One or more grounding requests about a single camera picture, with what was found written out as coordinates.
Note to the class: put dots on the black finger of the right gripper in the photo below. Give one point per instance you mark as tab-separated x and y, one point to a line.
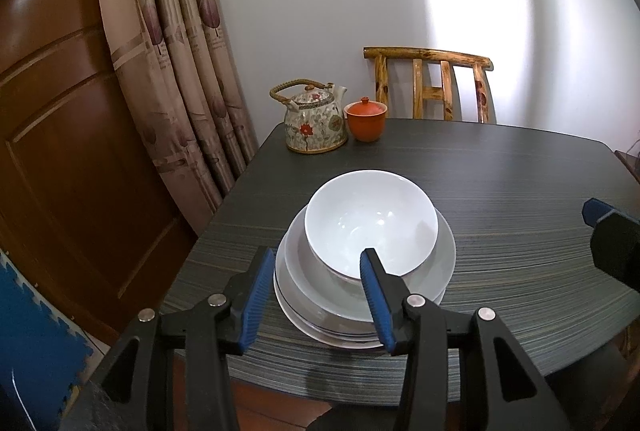
614	242

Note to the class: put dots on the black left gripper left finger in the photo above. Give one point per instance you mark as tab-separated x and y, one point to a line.
132	387

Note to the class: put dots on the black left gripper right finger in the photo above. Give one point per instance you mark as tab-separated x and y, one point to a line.
500	387

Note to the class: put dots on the grey-white shallow plate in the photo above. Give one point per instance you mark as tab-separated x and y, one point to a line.
435	260

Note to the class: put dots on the large white bowl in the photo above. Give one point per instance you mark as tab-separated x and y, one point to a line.
371	209

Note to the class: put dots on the blue foam mat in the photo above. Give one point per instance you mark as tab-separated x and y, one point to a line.
41	357

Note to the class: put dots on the pink floral white plate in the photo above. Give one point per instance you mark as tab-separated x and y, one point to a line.
290	280

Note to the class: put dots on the blue-rimmed white plate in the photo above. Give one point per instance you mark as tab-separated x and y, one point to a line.
347	336

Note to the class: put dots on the bottom white plate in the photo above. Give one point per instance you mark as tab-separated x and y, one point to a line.
317	335

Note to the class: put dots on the brown wooden door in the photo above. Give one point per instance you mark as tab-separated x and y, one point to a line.
84	215

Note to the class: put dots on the orange lidded tea cup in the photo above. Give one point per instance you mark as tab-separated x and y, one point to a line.
366	119

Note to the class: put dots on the wooden chair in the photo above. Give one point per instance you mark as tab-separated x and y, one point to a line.
432	78

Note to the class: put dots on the floral ceramic teapot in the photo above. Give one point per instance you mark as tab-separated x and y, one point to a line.
314	119

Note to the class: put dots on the beige patterned curtain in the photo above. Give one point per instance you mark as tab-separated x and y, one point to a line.
173	63

